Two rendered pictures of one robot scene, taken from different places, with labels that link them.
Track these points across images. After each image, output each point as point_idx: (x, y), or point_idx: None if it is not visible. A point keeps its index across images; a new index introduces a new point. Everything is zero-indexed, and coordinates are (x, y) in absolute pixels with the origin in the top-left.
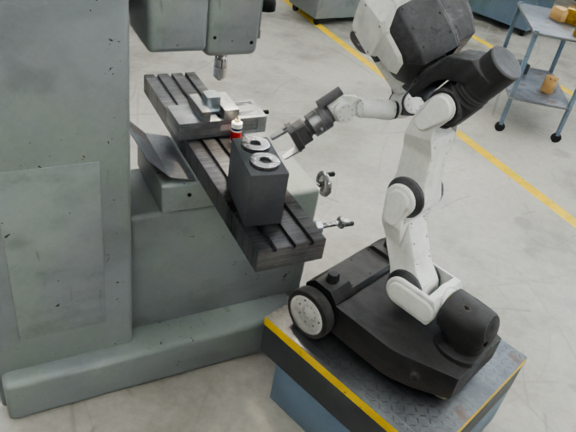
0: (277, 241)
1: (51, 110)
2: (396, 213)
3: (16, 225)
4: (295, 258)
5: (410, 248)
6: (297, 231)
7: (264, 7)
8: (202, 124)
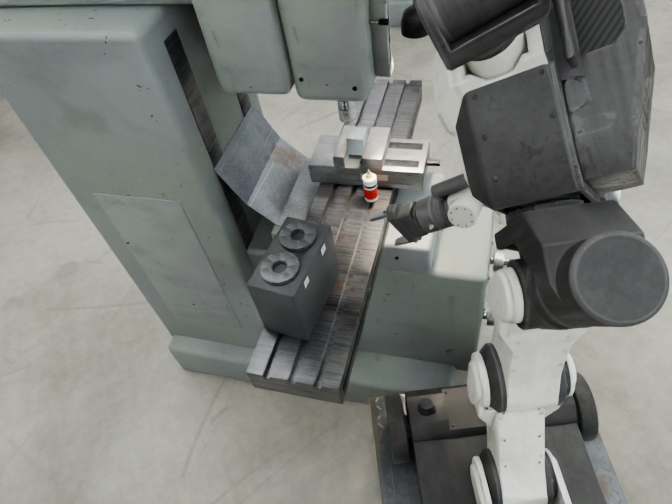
0: (279, 365)
1: (115, 148)
2: (472, 393)
3: (131, 237)
4: (301, 392)
5: (497, 441)
6: (315, 360)
7: (406, 31)
8: (335, 169)
